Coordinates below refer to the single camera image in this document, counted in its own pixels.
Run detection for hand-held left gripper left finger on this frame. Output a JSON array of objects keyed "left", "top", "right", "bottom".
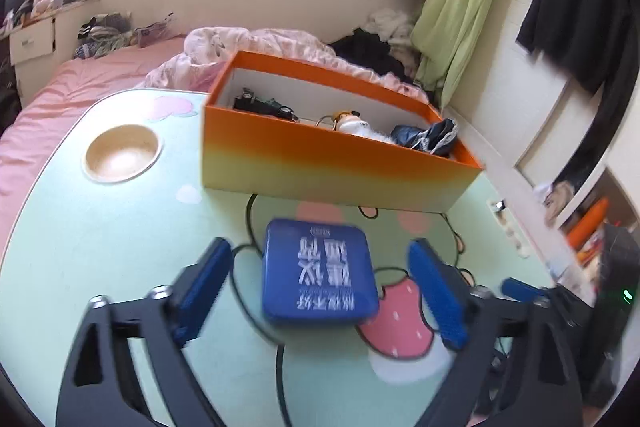
[{"left": 55, "top": 237, "right": 233, "bottom": 427}]

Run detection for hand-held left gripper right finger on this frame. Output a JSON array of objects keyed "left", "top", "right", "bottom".
[{"left": 407, "top": 238, "right": 586, "bottom": 427}]

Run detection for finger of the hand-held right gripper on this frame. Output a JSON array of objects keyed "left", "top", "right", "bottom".
[{"left": 501, "top": 277, "right": 551, "bottom": 305}]

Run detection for blue tin box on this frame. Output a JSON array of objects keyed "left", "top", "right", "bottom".
[{"left": 262, "top": 218, "right": 379, "bottom": 327}]

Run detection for orange gradient cardboard box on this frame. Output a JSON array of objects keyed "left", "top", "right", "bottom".
[{"left": 201, "top": 51, "right": 485, "bottom": 214}]

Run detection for white fluffy pompom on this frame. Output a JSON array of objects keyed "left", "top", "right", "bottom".
[{"left": 350, "top": 122, "right": 396, "bottom": 144}]

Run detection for peach cartoon figure keychain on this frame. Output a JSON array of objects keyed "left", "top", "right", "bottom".
[{"left": 330, "top": 109, "right": 373, "bottom": 135}]

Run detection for green cartoon desktop table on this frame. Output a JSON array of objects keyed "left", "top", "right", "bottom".
[{"left": 0, "top": 88, "right": 566, "bottom": 427}]

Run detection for white table slot tray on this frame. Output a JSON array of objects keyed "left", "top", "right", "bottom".
[{"left": 487, "top": 198, "right": 532, "bottom": 259}]

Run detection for orange plastic object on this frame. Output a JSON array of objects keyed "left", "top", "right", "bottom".
[{"left": 567, "top": 199, "right": 611, "bottom": 249}]

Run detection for round wooden cup holder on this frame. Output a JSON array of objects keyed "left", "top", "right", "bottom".
[{"left": 82, "top": 124, "right": 165, "bottom": 184}]

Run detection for dark blue crumpled cloth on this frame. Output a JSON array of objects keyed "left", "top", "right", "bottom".
[{"left": 391, "top": 118, "right": 458, "bottom": 158}]

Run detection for black gadget with round caps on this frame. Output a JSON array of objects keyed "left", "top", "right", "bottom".
[{"left": 233, "top": 88, "right": 300, "bottom": 122}]

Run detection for pink bed sheet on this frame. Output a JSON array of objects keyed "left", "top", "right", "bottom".
[{"left": 0, "top": 34, "right": 211, "bottom": 258}]

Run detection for pink floral blanket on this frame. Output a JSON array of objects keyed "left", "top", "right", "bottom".
[{"left": 145, "top": 27, "right": 431, "bottom": 102}]

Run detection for black clothes pile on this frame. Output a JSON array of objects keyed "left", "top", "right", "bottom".
[{"left": 327, "top": 27, "right": 406, "bottom": 75}]

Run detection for patterned clothes pile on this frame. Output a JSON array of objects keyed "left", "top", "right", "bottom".
[{"left": 75, "top": 12, "right": 176, "bottom": 58}]

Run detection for white clothes pile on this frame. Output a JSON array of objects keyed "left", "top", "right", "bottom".
[{"left": 365, "top": 7, "right": 418, "bottom": 58}]

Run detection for black hanging garment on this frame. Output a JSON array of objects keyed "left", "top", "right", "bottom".
[{"left": 516, "top": 0, "right": 640, "bottom": 198}]

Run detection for green hanging cloth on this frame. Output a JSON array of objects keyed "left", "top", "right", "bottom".
[{"left": 410, "top": 0, "right": 516, "bottom": 110}]

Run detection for white drawer cabinet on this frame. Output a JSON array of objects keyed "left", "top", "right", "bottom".
[{"left": 9, "top": 14, "right": 56, "bottom": 66}]

